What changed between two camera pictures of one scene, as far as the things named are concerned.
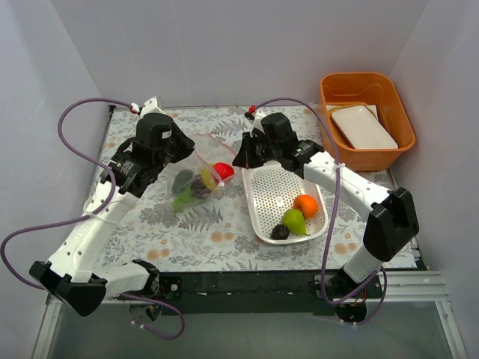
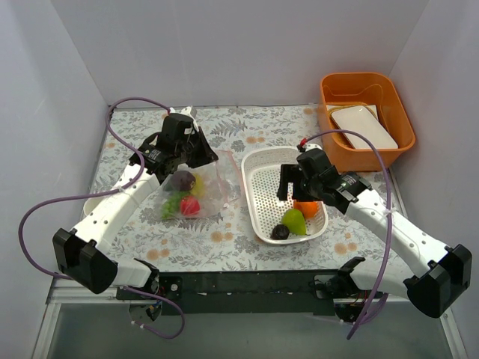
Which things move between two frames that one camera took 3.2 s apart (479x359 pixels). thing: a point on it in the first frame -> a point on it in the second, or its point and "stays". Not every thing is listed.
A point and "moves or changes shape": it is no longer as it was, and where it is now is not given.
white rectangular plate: (362, 129) stays
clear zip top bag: (198, 179) moves or changes shape
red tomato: (224, 169) -> (189, 206)
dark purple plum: (280, 232) stays
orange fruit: (307, 203) stays
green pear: (293, 219) stays
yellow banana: (207, 178) -> (198, 190)
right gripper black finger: (251, 152) -> (289, 173)
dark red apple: (199, 188) -> (183, 180)
